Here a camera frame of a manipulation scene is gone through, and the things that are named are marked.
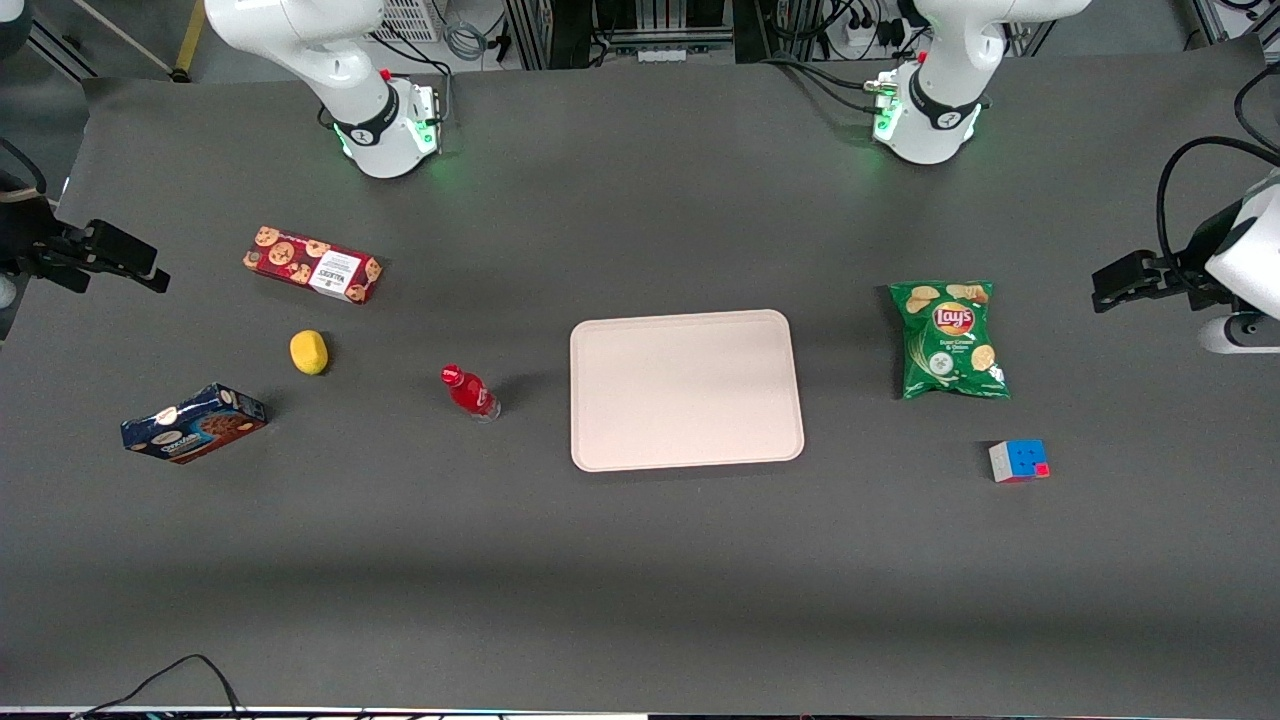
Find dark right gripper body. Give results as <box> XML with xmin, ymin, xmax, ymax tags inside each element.
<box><xmin>0</xmin><ymin>170</ymin><xmax>53</xmax><ymax>293</ymax></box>

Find red coke bottle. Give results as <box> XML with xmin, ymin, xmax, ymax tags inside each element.
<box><xmin>440</xmin><ymin>364</ymin><xmax>501</xmax><ymax>423</ymax></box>

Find beige plastic tray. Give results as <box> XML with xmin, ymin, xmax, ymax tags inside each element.
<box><xmin>569</xmin><ymin>309</ymin><xmax>806</xmax><ymax>473</ymax></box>

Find green Lay's chips bag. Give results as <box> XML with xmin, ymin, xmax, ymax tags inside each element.
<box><xmin>888</xmin><ymin>280</ymin><xmax>1012</xmax><ymax>402</ymax></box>

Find blue cookie box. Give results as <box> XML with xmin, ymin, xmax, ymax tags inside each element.
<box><xmin>120</xmin><ymin>382</ymin><xmax>269</xmax><ymax>465</ymax></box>

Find red chocolate chip cookie box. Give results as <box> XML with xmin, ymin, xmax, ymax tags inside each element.
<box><xmin>242</xmin><ymin>225</ymin><xmax>385</xmax><ymax>306</ymax></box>

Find blue Rubik's cube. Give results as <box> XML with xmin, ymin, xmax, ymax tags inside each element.
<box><xmin>988</xmin><ymin>438</ymin><xmax>1052</xmax><ymax>485</ymax></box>

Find yellow lemon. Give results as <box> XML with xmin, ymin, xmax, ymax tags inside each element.
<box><xmin>289</xmin><ymin>329</ymin><xmax>331</xmax><ymax>377</ymax></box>

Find yellow striped bar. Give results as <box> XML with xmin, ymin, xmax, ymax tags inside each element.
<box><xmin>170</xmin><ymin>0</ymin><xmax>208</xmax><ymax>83</ymax></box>

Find white vented box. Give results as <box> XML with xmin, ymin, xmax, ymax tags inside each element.
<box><xmin>372</xmin><ymin>0</ymin><xmax>443</xmax><ymax>44</ymax></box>

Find dark grey table mat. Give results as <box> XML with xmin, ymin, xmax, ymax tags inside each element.
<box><xmin>0</xmin><ymin>35</ymin><xmax>1280</xmax><ymax>717</ymax></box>

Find black looped gripper cable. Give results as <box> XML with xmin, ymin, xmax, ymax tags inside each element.
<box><xmin>1156</xmin><ymin>136</ymin><xmax>1280</xmax><ymax>293</ymax></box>

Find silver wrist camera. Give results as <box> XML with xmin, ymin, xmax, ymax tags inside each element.
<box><xmin>1198</xmin><ymin>314</ymin><xmax>1280</xmax><ymax>356</ymax></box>

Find black arm base cables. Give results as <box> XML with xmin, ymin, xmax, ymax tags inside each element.
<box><xmin>758</xmin><ymin>52</ymin><xmax>897</xmax><ymax>117</ymax></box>
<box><xmin>318</xmin><ymin>30</ymin><xmax>457</xmax><ymax>131</ymax></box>

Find grey coiled cable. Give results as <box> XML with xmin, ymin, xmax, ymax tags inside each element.
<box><xmin>441</xmin><ymin>16</ymin><xmax>493</xmax><ymax>63</ymax></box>

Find thin black cable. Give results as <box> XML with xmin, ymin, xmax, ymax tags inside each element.
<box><xmin>68</xmin><ymin>654</ymin><xmax>253</xmax><ymax>720</ymax></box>

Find black aluminium frame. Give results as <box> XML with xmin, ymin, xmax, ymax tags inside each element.
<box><xmin>503</xmin><ymin>0</ymin><xmax>777</xmax><ymax>71</ymax></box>

